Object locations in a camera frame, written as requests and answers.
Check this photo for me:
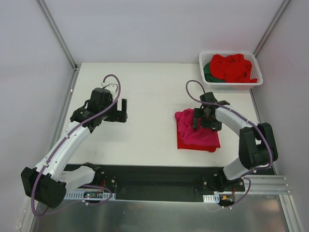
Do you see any red t shirt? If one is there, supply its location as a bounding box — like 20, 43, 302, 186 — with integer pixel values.
210, 54, 258, 83
177, 132, 217, 153

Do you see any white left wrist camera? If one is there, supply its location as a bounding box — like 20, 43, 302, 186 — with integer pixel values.
104, 83, 118, 91

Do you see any pink t shirt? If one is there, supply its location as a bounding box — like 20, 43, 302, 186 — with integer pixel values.
174, 108, 221, 148

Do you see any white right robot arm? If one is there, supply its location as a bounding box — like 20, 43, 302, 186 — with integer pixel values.
193, 92, 278, 192

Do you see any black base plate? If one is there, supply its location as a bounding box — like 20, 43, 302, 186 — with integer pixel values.
64, 165, 252, 207

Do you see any green t shirt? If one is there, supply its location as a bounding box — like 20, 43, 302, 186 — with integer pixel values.
203, 62, 225, 83

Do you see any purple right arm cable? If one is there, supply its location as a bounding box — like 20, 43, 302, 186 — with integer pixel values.
185, 80, 274, 207

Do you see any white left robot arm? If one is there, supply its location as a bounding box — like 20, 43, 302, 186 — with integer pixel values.
21, 84, 127, 209

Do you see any red crumpled t shirt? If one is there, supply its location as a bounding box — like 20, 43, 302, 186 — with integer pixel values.
210, 54, 258, 83

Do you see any white plastic laundry basket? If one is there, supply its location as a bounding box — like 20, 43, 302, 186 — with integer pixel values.
198, 51, 263, 90

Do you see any aluminium frame rail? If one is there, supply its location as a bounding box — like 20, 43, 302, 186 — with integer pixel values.
30, 170, 292, 203

